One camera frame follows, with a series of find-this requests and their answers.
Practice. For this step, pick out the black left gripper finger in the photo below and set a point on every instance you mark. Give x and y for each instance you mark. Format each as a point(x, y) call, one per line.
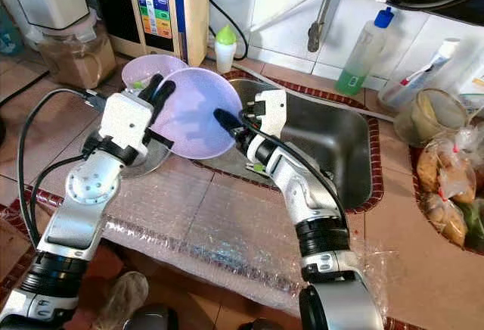
point(150, 86)
point(166, 93)

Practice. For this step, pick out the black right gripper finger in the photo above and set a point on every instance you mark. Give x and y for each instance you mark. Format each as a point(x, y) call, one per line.
point(228, 122)

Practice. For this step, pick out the lilac plastic bowl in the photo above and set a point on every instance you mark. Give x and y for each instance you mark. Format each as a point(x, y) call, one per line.
point(144, 71)
point(193, 126)

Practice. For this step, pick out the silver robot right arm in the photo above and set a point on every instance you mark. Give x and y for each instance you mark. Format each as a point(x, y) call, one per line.
point(310, 194)

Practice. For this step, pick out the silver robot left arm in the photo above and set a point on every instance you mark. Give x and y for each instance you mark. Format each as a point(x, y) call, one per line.
point(79, 224)

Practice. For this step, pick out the small green scrap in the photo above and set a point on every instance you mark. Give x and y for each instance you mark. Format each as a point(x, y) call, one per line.
point(259, 168)

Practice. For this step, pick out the round steel plate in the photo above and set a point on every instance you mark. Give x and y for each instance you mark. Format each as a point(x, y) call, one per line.
point(136, 166)

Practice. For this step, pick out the small white bottle green cap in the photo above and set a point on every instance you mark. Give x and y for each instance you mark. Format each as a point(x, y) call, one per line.
point(224, 50)

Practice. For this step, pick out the clear jar of brown powder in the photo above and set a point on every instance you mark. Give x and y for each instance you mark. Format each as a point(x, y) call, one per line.
point(79, 61)

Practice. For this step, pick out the cream water ionizer blue panel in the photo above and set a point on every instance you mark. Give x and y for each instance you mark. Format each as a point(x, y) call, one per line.
point(162, 8)

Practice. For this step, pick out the stainless steel sink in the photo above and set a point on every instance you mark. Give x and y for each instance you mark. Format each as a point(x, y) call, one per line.
point(336, 141)

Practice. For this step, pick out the clear bubble wrap sheet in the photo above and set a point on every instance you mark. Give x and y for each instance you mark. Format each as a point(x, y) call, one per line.
point(219, 231)

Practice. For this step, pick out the steel faucet with cream filter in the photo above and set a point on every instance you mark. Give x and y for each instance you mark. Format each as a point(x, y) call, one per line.
point(319, 23)

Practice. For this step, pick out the green dish soap bottle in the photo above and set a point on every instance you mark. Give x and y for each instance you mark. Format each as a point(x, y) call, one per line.
point(361, 57)

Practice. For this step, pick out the teal plastic bottle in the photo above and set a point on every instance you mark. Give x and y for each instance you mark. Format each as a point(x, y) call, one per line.
point(9, 31)

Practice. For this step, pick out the white toothpaste tube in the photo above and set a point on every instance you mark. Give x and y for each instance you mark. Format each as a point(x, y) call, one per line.
point(420, 76)

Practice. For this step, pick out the clear round jar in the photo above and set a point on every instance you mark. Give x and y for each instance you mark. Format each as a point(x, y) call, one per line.
point(431, 118)

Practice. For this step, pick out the crumpled clear plastic bag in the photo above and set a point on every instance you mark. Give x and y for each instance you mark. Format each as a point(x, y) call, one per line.
point(121, 300)

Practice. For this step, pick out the plastic bag of brown food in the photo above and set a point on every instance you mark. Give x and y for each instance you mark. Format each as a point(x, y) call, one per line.
point(446, 220)
point(445, 171)

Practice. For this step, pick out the white labelled bottle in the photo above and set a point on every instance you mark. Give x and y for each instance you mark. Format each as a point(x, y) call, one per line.
point(475, 80)

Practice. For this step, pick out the plastic bag of green food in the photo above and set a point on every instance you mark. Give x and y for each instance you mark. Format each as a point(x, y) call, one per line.
point(476, 224)

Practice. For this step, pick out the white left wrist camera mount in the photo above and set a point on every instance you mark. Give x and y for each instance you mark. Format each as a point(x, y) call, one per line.
point(130, 122)

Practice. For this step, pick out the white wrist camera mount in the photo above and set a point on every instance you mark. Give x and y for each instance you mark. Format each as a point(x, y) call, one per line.
point(130, 122)
point(270, 110)

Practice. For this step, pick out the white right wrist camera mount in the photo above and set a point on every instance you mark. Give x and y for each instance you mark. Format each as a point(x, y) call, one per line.
point(270, 110)

